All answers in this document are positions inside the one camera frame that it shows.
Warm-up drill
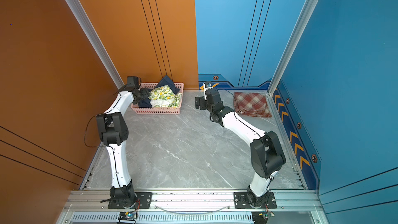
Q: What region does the lemon print skirt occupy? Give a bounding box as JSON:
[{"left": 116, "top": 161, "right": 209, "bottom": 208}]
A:
[{"left": 149, "top": 85, "right": 182, "bottom": 108}]

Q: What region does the red plaid skirt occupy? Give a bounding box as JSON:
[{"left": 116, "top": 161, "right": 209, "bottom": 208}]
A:
[{"left": 234, "top": 92, "right": 272, "bottom": 118}]

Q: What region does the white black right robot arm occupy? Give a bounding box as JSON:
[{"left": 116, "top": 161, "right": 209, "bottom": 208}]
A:
[{"left": 195, "top": 82, "right": 286, "bottom": 209}]

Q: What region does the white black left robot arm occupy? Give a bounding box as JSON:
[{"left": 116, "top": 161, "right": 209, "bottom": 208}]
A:
[{"left": 95, "top": 87, "right": 149, "bottom": 209}]

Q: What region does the dark navy skirt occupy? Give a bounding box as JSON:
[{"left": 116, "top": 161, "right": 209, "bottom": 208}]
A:
[{"left": 138, "top": 76, "right": 179, "bottom": 107}]

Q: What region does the pink perforated plastic basket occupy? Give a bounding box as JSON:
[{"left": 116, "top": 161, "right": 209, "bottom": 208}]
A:
[{"left": 130, "top": 83, "right": 184, "bottom": 115}]

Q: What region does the green circuit board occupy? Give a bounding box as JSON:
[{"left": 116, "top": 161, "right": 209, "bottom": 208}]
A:
[{"left": 117, "top": 212, "right": 138, "bottom": 224}]

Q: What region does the right circuit board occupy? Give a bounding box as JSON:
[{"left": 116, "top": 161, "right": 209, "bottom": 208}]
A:
[{"left": 251, "top": 211, "right": 275, "bottom": 224}]

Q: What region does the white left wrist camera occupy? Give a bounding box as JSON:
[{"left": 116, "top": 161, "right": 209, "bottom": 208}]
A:
[{"left": 126, "top": 76, "right": 142, "bottom": 88}]

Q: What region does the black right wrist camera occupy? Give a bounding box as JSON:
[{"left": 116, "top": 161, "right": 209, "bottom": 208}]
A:
[{"left": 201, "top": 82, "right": 212, "bottom": 91}]

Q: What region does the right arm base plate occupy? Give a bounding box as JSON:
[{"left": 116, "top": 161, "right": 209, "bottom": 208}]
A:
[{"left": 233, "top": 191, "right": 277, "bottom": 209}]

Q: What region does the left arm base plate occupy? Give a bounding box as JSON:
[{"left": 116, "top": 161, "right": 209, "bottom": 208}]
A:
[{"left": 108, "top": 191, "right": 152, "bottom": 210}]

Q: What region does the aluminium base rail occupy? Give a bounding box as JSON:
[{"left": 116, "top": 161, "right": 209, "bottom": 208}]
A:
[{"left": 57, "top": 189, "right": 329, "bottom": 224}]

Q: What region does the aluminium left corner post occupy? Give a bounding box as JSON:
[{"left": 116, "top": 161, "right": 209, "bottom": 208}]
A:
[{"left": 65, "top": 0, "right": 124, "bottom": 88}]

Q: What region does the aluminium corner post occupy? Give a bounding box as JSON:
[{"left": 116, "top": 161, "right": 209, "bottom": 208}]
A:
[
  {"left": 65, "top": 0, "right": 124, "bottom": 88},
  {"left": 267, "top": 0, "right": 319, "bottom": 96}
]

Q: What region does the aluminium right corner post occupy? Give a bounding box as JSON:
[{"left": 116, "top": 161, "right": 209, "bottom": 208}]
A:
[{"left": 267, "top": 0, "right": 319, "bottom": 96}]

